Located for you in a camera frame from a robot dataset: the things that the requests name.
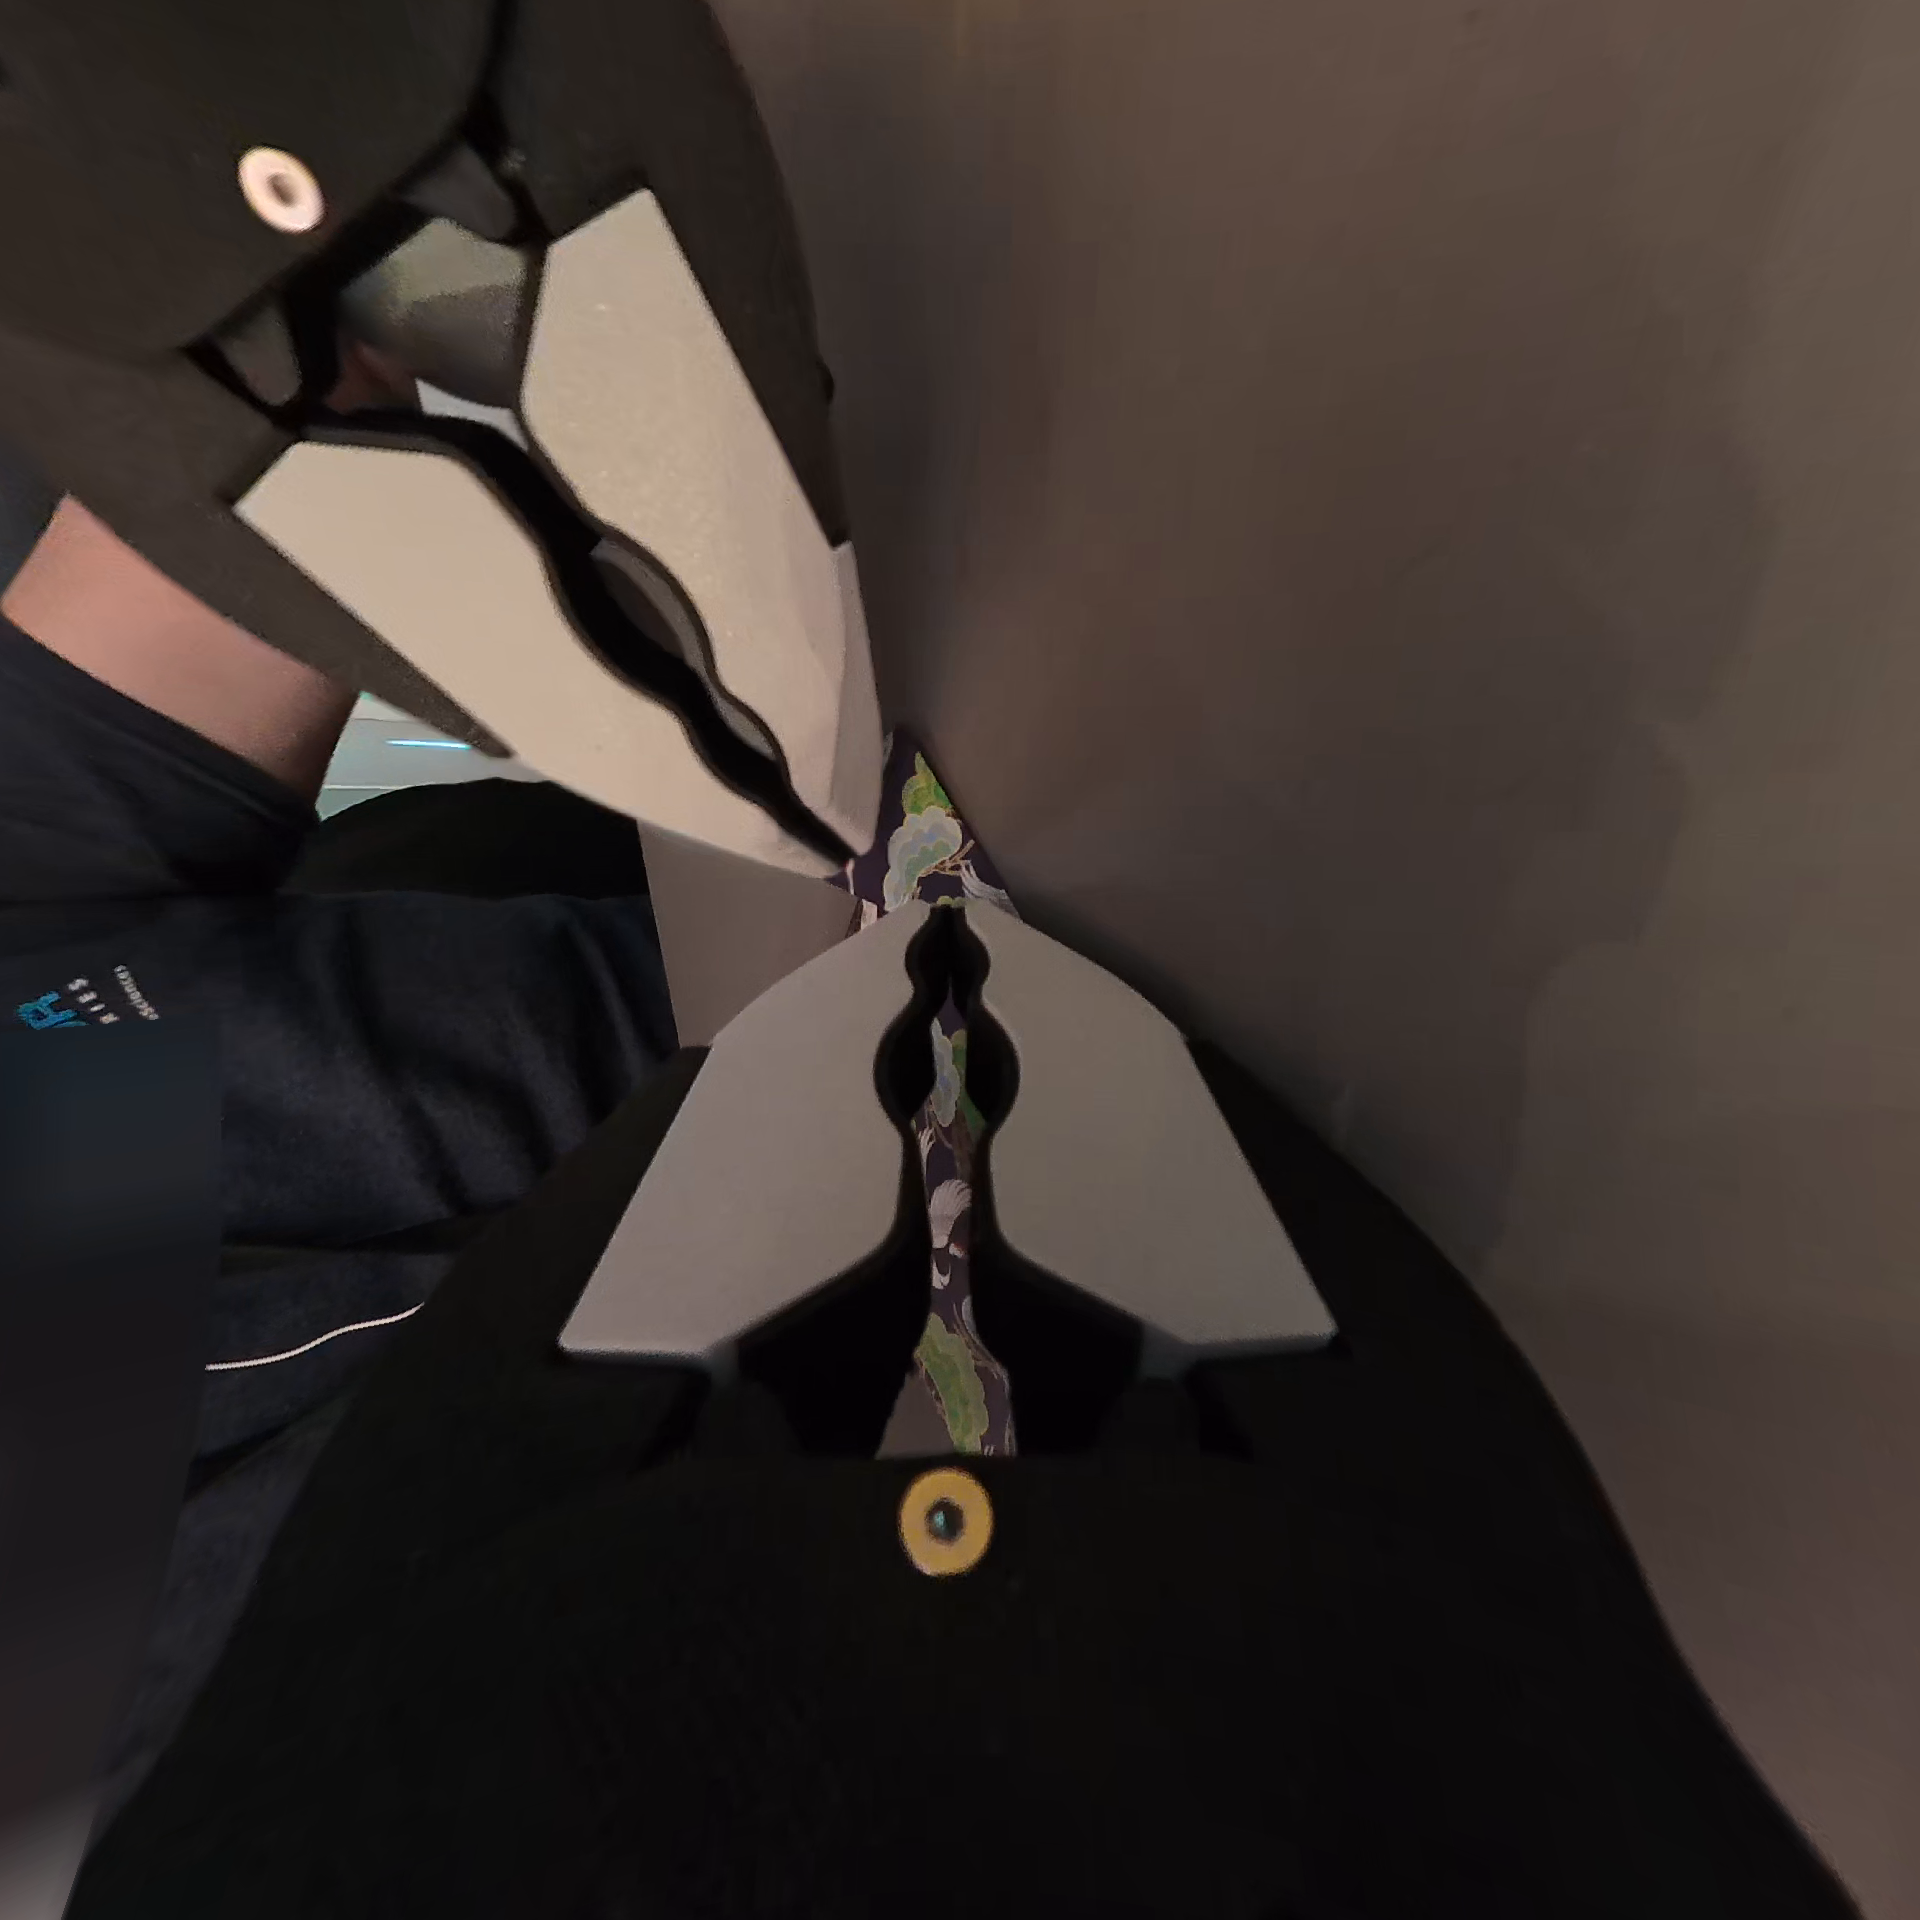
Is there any patterned origami paper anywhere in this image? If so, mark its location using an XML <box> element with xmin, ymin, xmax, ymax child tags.
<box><xmin>837</xmin><ymin>724</ymin><xmax>1024</xmax><ymax>1460</ymax></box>

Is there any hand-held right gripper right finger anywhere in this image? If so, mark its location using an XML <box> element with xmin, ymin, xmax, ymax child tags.
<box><xmin>956</xmin><ymin>896</ymin><xmax>1342</xmax><ymax>1369</ymax></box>

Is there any person's left forearm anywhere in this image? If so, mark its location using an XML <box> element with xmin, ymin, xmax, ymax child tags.
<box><xmin>0</xmin><ymin>492</ymin><xmax>356</xmax><ymax>793</ymax></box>

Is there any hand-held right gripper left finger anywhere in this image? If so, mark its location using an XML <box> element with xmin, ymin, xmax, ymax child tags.
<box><xmin>556</xmin><ymin>900</ymin><xmax>943</xmax><ymax>1373</ymax></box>

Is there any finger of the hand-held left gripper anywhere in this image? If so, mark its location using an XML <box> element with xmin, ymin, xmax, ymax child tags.
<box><xmin>515</xmin><ymin>183</ymin><xmax>888</xmax><ymax>866</ymax></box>
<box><xmin>229</xmin><ymin>422</ymin><xmax>853</xmax><ymax>882</ymax></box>

